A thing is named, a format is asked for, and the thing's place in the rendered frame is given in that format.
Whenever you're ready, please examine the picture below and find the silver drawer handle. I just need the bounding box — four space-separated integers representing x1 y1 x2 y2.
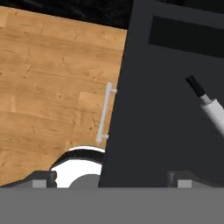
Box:
95 81 118 144

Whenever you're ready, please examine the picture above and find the round white and black object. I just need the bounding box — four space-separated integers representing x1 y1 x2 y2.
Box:
49 145 106 188

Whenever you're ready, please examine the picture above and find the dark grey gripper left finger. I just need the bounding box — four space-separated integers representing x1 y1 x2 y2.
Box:
0 170 58 188

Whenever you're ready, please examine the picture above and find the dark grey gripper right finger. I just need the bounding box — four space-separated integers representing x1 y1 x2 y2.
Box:
166 170 224 188

